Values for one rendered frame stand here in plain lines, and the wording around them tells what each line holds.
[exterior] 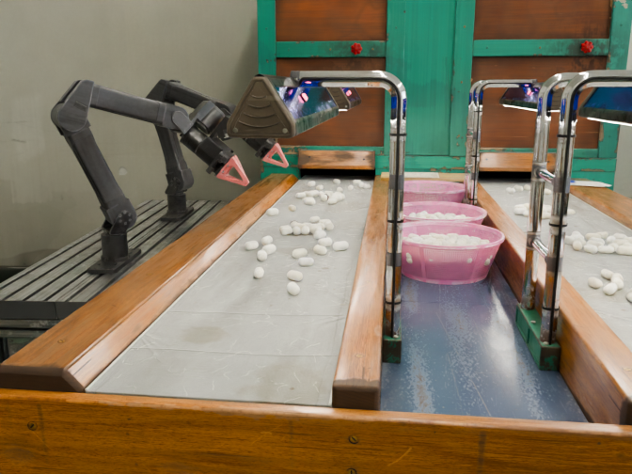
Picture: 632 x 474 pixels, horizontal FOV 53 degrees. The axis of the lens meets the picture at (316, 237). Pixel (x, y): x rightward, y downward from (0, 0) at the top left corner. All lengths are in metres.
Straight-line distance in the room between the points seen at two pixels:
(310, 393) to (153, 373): 0.21
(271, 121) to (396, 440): 0.39
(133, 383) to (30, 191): 2.99
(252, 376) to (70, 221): 2.95
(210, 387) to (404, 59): 1.87
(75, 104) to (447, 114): 1.44
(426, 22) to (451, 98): 0.29
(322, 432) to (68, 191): 3.05
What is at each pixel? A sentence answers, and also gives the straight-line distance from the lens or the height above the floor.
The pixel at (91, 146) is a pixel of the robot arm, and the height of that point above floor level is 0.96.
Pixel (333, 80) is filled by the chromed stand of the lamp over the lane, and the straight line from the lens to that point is 0.94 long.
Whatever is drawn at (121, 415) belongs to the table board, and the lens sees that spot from 0.80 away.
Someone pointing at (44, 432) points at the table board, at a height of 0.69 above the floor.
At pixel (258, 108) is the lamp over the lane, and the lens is 0.74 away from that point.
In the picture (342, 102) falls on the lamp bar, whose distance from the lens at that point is 1.69.
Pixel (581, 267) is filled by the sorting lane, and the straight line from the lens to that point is 1.39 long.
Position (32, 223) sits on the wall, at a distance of 3.80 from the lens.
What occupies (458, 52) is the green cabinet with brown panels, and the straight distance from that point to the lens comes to 2.48.
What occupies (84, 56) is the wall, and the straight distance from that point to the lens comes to 3.58.
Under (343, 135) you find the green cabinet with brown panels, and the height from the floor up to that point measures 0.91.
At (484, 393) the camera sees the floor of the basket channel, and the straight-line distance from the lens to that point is 0.95.
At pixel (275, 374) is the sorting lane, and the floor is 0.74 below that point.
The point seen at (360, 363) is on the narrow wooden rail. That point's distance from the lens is 0.80.
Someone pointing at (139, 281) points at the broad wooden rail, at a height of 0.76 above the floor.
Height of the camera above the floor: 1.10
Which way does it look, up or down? 13 degrees down
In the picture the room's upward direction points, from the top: straight up
